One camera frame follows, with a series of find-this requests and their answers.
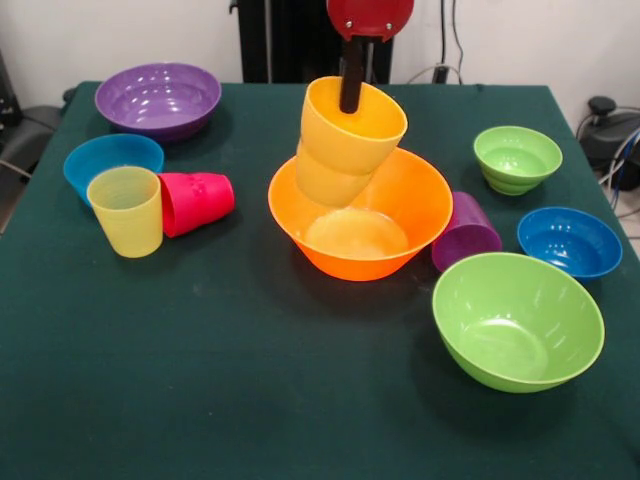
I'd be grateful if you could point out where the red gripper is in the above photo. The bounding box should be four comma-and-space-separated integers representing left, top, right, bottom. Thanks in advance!
326, 0, 416, 115

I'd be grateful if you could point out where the yellow cup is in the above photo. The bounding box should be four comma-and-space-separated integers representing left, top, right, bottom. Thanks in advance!
294, 75, 409, 209

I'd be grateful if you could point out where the large orange bowl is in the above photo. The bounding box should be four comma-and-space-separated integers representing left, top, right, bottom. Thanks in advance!
267, 147, 455, 283

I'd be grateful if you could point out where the red cup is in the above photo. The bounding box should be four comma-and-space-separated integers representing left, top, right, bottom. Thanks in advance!
158, 171, 237, 240

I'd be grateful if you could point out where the purple cup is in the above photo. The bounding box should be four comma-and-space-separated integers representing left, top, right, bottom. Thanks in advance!
430, 190, 504, 274

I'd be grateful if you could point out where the large green bowl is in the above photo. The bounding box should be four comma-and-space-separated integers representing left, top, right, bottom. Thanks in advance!
431, 251, 606, 395

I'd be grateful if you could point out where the small green bowl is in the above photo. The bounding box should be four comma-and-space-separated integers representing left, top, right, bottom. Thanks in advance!
472, 125, 564, 198

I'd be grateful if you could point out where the large purple bowl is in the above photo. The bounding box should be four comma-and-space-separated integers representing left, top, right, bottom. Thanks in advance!
94, 61, 223, 147

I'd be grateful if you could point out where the light blue bowl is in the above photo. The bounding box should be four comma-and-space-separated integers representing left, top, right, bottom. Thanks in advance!
62, 133, 166, 209

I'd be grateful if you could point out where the black wheeled base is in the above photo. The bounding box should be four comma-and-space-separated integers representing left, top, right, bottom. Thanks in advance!
574, 95, 640, 169

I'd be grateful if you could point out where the translucent yellow-green cup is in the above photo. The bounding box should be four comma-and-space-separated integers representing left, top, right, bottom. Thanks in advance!
86, 166, 164, 260

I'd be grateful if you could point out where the dark blue bowl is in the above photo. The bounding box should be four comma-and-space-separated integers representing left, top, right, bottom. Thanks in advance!
516, 206, 624, 286

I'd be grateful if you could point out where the grey wheeled base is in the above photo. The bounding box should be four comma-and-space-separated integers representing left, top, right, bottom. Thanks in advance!
0, 102, 64, 172

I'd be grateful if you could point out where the dark green table cloth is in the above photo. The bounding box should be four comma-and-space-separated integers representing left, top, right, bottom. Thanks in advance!
0, 80, 640, 480

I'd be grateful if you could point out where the black hanging cable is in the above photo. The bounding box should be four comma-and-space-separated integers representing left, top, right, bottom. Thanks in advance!
431, 0, 469, 85

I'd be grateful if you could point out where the bundle of floor cables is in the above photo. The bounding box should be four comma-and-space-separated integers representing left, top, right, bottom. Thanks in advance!
597, 125, 640, 192

